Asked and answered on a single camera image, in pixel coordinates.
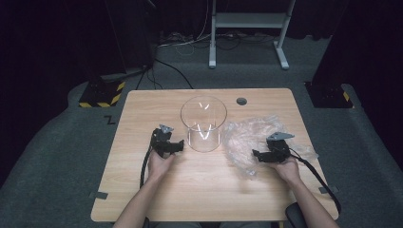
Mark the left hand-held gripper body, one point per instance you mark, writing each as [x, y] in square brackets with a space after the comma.
[161, 142]

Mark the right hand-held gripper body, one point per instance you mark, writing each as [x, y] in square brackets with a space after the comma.
[278, 148]

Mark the clear plastic bag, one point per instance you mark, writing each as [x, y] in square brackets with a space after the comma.
[244, 142]

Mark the clear plastic container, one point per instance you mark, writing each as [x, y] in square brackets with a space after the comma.
[204, 139]

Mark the person's left hand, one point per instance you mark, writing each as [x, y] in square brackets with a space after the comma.
[160, 166]

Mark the person's right hand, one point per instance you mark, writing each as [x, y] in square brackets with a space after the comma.
[289, 171]

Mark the grey round table grommet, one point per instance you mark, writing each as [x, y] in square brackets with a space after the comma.
[241, 101]

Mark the grey tape piece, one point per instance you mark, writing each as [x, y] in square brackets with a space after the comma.
[99, 195]
[328, 189]

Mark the black chair part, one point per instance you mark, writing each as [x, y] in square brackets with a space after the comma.
[294, 217]

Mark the black yellow striped base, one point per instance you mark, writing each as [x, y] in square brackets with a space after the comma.
[329, 96]
[101, 95]

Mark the black cabinet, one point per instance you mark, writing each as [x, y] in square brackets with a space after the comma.
[133, 34]

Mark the white metal stand frame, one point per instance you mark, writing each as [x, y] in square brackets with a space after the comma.
[248, 19]

